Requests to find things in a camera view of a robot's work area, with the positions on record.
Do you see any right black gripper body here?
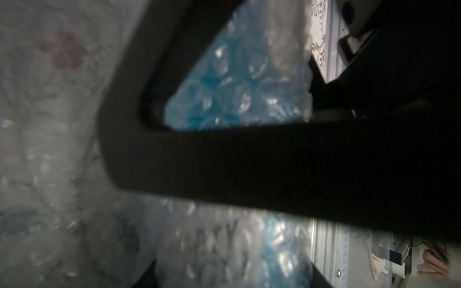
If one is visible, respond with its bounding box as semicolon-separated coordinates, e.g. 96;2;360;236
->
310;1;461;122

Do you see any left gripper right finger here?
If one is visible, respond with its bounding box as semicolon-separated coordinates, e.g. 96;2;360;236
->
310;264;333;288

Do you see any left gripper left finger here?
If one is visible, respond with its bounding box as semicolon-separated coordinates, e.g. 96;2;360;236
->
132;261;158;288

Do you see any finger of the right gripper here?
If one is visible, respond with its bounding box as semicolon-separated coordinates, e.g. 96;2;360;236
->
97;1;461;238

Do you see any bubble wrap sheet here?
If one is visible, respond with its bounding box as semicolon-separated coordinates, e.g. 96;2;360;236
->
1;1;175;288

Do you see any blue liquid glass bottle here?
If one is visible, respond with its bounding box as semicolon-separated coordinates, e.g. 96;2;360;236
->
156;1;312;288

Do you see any aluminium front rail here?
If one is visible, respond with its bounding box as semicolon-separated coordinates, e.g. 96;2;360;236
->
311;1;350;288

